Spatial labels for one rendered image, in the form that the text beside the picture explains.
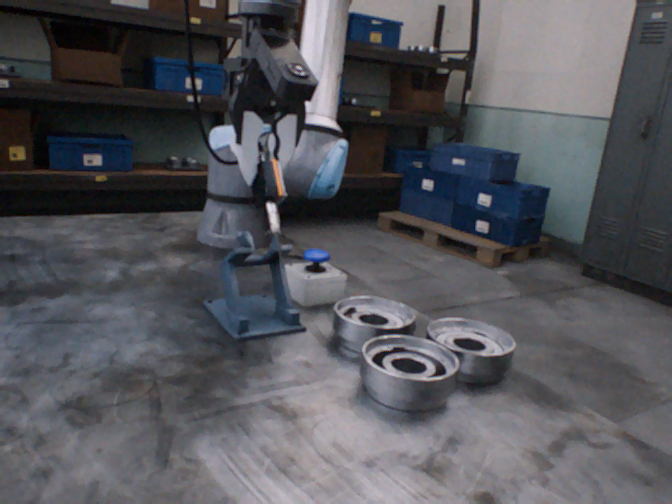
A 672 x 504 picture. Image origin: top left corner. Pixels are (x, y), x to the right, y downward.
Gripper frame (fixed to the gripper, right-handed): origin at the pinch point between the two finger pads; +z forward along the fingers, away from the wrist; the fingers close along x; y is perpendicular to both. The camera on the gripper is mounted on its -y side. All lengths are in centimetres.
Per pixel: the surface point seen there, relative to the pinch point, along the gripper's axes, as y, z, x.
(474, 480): -37.0, 19.7, -4.4
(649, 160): 144, 11, -331
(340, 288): 2.5, 17.3, -14.5
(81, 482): -24.5, 19.7, 24.8
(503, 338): -21.3, 16.4, -23.8
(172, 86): 337, -5, -79
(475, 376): -24.3, 18.7, -16.7
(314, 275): 3.5, 15.2, -10.4
